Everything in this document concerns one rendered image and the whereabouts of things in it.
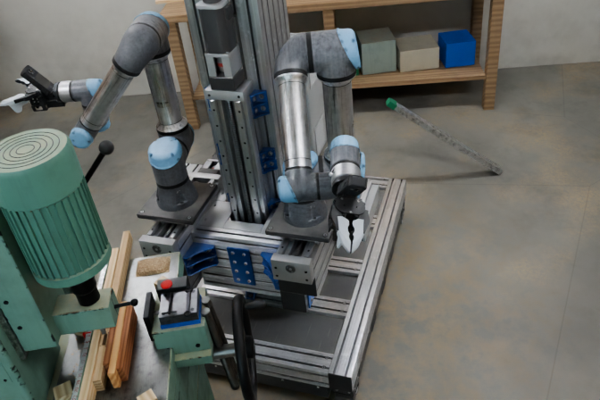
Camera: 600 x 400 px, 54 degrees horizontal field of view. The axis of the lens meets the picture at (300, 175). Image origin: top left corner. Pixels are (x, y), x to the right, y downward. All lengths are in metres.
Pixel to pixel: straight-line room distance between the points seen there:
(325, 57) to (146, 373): 0.95
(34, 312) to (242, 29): 1.01
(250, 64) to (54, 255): 0.92
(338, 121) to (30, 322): 0.98
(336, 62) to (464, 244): 1.69
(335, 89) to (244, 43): 0.36
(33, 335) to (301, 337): 1.20
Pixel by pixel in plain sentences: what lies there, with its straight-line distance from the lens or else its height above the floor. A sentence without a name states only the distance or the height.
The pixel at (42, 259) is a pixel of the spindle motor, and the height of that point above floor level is 1.28.
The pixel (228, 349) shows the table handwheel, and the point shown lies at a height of 0.83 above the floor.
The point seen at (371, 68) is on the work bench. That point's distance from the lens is 4.22.
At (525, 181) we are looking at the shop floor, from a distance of 3.63.
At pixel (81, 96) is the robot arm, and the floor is 1.21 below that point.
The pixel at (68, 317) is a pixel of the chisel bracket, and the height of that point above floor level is 1.06.
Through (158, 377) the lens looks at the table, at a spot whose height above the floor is 0.90.
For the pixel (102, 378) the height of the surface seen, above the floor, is 0.93.
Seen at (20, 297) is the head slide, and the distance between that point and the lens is 1.49.
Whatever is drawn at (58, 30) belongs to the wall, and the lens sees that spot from 5.03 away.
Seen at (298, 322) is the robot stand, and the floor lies 0.21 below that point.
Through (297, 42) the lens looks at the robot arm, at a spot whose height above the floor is 1.45.
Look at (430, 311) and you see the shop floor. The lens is 2.82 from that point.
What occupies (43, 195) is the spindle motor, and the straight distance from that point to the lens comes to 1.27.
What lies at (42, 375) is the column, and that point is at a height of 0.86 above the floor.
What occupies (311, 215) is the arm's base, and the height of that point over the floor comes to 0.86.
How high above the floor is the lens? 2.09
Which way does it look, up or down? 35 degrees down
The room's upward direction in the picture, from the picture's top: 7 degrees counter-clockwise
